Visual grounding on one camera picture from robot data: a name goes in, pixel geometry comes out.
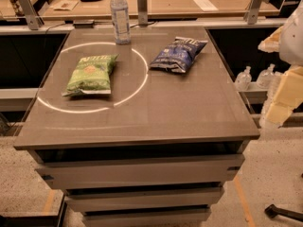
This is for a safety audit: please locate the left sanitizer pump bottle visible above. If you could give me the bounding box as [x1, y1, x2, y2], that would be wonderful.
[235, 66, 252, 91]

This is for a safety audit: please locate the green chip bag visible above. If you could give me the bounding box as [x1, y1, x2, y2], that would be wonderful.
[62, 54, 118, 96]

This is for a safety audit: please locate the white paper sheet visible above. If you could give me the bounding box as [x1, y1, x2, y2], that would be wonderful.
[194, 0, 218, 11]

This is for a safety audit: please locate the grey drawer cabinet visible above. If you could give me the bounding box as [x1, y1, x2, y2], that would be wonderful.
[15, 26, 259, 217]

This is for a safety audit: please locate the top drawer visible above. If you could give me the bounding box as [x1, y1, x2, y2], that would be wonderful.
[37, 154, 244, 189]

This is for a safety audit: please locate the black chair base leg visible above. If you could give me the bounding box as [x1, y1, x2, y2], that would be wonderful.
[264, 204, 303, 222]

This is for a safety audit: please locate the bottom drawer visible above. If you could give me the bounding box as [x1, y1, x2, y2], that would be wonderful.
[82, 208, 211, 227]

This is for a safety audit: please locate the blue chip bag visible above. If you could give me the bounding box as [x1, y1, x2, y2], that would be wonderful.
[150, 37, 207, 74]

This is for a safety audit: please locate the sanitizer pump bottle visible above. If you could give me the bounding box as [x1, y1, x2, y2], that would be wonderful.
[256, 63, 275, 89]
[235, 66, 252, 91]

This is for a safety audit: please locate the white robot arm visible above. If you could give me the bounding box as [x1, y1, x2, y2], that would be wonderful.
[258, 5, 303, 125]

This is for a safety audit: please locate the right sanitizer pump bottle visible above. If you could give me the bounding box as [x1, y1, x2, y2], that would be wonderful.
[256, 63, 275, 89]

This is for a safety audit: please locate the drawer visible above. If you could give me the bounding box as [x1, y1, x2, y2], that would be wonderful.
[37, 154, 244, 189]
[65, 187, 224, 212]
[82, 208, 211, 227]

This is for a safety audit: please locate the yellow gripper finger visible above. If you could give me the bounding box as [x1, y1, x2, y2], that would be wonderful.
[265, 65, 303, 125]

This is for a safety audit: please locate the paper card on desk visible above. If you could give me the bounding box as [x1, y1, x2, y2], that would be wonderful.
[52, 0, 78, 10]

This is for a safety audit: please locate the blue plastic water bottle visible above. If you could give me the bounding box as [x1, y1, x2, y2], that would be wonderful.
[110, 0, 131, 44]

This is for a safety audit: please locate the middle drawer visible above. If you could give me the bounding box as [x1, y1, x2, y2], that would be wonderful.
[65, 187, 224, 212]

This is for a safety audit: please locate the left metal bracket post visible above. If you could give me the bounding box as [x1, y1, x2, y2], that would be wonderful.
[17, 0, 44, 30]

